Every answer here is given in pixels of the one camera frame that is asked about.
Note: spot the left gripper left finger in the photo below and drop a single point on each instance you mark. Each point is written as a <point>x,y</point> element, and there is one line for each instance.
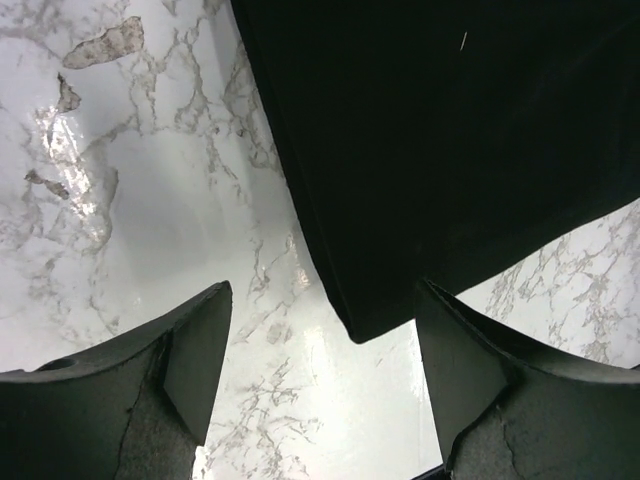
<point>137,406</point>

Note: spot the black t shirt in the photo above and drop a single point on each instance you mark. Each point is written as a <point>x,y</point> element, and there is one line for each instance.
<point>443,140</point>

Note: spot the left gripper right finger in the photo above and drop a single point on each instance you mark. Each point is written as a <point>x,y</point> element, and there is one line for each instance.
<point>507,406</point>

